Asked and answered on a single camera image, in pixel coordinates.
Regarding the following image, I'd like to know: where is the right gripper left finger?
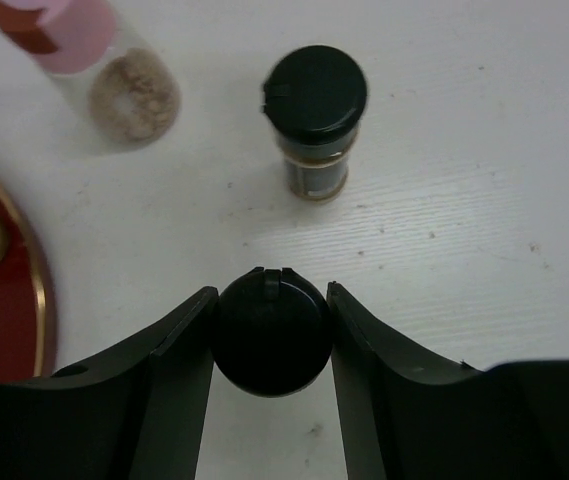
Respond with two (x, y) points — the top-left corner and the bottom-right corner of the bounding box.
(0, 287), (218, 479)

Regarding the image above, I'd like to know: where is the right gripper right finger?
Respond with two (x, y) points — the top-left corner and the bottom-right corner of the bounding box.
(327, 282), (569, 479)

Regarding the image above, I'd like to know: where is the black cap spice bottle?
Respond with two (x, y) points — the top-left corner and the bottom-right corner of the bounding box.
(262, 45), (368, 201)

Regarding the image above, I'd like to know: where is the pink cap spice jar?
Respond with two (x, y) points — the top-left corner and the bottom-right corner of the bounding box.
(0, 0), (180, 151)

